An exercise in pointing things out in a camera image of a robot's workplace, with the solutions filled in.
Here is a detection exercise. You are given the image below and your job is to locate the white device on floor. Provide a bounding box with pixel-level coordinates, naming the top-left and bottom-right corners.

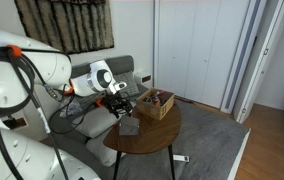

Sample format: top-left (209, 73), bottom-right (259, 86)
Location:
top-left (172, 154), bottom-right (190, 163)

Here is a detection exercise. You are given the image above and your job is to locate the large grey pillow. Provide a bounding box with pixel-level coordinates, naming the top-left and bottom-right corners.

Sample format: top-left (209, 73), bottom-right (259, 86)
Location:
top-left (71, 105), bottom-right (122, 139)

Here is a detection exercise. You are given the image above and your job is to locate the small checked grey cushion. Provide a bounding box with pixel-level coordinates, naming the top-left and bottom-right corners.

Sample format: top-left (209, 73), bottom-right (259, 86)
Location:
top-left (113, 70), bottom-right (140, 98)

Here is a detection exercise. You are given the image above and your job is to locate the grey floor carpet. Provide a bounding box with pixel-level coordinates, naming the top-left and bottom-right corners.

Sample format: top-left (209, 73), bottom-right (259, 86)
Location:
top-left (108, 99), bottom-right (251, 180)

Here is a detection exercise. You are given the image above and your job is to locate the wooden crate box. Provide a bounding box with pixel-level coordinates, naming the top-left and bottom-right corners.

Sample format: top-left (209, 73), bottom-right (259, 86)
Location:
top-left (135, 87), bottom-right (176, 121)

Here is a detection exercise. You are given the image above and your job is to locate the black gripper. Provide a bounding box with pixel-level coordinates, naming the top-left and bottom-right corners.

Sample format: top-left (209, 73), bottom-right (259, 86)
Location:
top-left (101, 94), bottom-right (133, 119)

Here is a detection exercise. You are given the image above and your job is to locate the large checked grey cushion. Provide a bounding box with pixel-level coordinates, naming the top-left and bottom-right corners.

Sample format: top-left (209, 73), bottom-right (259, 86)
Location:
top-left (59, 93), bottom-right (104, 120)

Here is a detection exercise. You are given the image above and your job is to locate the orange cable clip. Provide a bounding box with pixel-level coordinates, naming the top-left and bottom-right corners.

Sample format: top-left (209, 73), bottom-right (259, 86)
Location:
top-left (95, 97), bottom-right (105, 108)
top-left (6, 44), bottom-right (23, 58)
top-left (64, 84), bottom-right (75, 96)

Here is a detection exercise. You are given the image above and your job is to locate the white room door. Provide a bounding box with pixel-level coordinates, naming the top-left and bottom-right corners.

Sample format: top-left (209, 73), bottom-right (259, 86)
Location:
top-left (233, 0), bottom-right (284, 125)

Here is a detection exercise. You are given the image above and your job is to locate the light grey pillow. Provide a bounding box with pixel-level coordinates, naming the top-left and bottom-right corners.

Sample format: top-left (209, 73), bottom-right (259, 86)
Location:
top-left (85, 128), bottom-right (126, 168)

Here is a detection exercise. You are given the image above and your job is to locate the dark grey sofa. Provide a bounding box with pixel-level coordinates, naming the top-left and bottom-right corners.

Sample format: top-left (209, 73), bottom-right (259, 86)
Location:
top-left (48, 55), bottom-right (150, 180)

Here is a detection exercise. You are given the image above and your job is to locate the shaggy brown wall tapestry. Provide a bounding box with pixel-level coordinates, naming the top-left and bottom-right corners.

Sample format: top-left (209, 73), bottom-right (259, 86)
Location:
top-left (14, 0), bottom-right (115, 55)

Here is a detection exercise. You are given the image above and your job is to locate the white wardrobe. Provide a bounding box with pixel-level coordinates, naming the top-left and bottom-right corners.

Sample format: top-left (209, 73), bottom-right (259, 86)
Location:
top-left (153, 0), bottom-right (251, 109)

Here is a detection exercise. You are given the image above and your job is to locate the grey translucent plastic container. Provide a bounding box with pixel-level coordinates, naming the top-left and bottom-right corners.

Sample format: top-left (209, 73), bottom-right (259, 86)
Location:
top-left (118, 115), bottom-right (141, 137)

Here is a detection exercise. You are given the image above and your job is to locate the round dark wooden table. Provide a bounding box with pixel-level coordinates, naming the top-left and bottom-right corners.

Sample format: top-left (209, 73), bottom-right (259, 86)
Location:
top-left (102, 103), bottom-right (183, 180)

